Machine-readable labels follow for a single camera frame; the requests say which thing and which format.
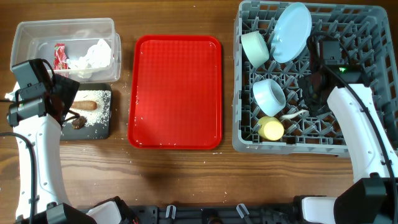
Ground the white plastic spoon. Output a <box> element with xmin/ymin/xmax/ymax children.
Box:
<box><xmin>280</xmin><ymin>110</ymin><xmax>308</xmax><ymax>120</ymax></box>

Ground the red snack wrapper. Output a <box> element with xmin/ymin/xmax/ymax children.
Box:
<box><xmin>53</xmin><ymin>44</ymin><xmax>69</xmax><ymax>78</ymax></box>

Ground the brown food scrap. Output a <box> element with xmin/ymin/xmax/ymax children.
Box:
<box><xmin>72</xmin><ymin>116</ymin><xmax>86</xmax><ymax>129</ymax></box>

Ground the light blue bowl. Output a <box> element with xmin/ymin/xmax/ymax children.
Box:
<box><xmin>252</xmin><ymin>79</ymin><xmax>286</xmax><ymax>116</ymax></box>

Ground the white cooked rice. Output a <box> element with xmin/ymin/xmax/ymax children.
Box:
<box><xmin>71</xmin><ymin>90</ymin><xmax>111</xmax><ymax>127</ymax></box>

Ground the white napkin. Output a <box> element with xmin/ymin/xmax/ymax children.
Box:
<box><xmin>66</xmin><ymin>39</ymin><xmax>111</xmax><ymax>70</ymax></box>

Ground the light blue plate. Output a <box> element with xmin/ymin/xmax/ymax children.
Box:
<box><xmin>271</xmin><ymin>2</ymin><xmax>312</xmax><ymax>63</ymax></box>

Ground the yellow plastic cup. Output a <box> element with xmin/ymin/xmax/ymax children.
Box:
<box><xmin>257</xmin><ymin>116</ymin><xmax>284</xmax><ymax>141</ymax></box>

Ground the green bowl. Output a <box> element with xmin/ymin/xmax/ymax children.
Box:
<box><xmin>241</xmin><ymin>31</ymin><xmax>270</xmax><ymax>68</ymax></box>

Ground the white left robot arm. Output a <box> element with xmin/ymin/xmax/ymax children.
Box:
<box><xmin>1</xmin><ymin>58</ymin><xmax>140</xmax><ymax>223</ymax></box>

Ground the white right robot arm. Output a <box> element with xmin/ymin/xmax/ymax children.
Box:
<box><xmin>297</xmin><ymin>33</ymin><xmax>397</xmax><ymax>223</ymax></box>

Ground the black food waste tray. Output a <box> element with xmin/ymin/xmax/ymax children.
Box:
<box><xmin>60</xmin><ymin>83</ymin><xmax>113</xmax><ymax>141</ymax></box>

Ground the grey dishwasher rack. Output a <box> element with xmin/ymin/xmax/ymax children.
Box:
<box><xmin>232</xmin><ymin>1</ymin><xmax>397</xmax><ymax>157</ymax></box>

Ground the clear plastic storage bin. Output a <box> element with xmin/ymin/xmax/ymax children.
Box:
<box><xmin>10</xmin><ymin>18</ymin><xmax>122</xmax><ymax>83</ymax></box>

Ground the red serving tray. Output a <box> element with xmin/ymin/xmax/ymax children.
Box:
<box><xmin>127</xmin><ymin>35</ymin><xmax>223</xmax><ymax>150</ymax></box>

